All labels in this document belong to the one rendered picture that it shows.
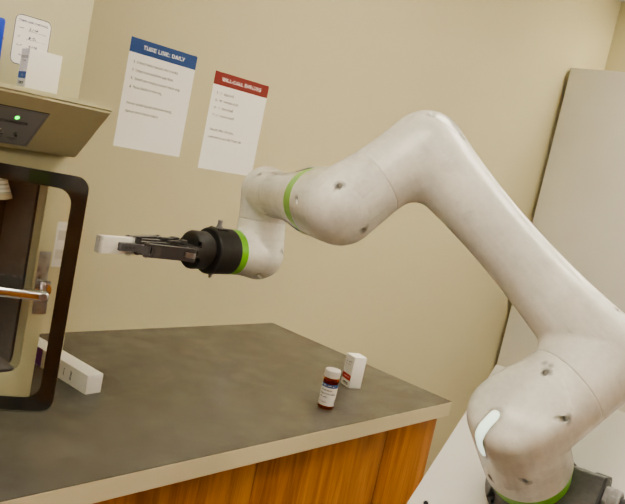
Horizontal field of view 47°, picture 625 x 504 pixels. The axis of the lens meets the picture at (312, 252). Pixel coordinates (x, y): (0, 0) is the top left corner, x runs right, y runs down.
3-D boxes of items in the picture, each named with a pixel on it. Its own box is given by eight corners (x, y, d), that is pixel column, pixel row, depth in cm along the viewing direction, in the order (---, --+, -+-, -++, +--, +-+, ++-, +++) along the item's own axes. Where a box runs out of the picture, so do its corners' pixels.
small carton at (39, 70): (16, 85, 115) (22, 48, 115) (48, 92, 118) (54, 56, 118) (24, 87, 111) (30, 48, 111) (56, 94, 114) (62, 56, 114)
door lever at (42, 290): (-14, 290, 113) (-11, 274, 113) (50, 298, 117) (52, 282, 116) (-16, 299, 108) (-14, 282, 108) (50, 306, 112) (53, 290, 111)
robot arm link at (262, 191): (278, 231, 120) (339, 239, 124) (288, 163, 119) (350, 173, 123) (231, 214, 154) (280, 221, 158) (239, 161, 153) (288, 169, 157)
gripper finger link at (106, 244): (130, 253, 129) (132, 254, 128) (95, 252, 124) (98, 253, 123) (133, 237, 128) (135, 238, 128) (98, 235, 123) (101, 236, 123)
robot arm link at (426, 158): (691, 357, 97) (439, 78, 110) (604, 431, 94) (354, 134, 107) (647, 373, 109) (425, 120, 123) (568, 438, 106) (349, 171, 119)
